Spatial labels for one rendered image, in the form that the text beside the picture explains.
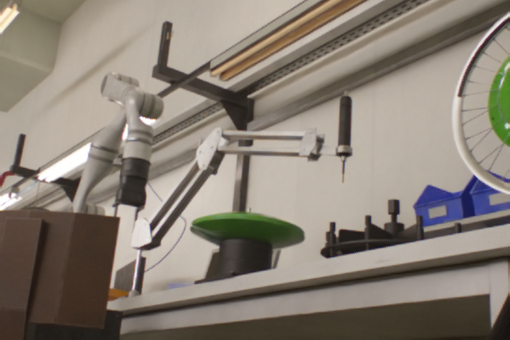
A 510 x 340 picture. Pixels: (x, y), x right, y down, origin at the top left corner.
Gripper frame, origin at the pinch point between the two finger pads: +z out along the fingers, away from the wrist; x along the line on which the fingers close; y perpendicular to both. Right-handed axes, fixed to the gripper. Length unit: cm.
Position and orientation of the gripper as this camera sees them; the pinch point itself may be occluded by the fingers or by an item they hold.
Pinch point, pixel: (123, 229)
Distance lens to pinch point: 191.3
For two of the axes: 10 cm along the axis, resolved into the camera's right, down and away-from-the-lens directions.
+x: 8.9, 2.3, 3.9
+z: -0.8, 9.3, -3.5
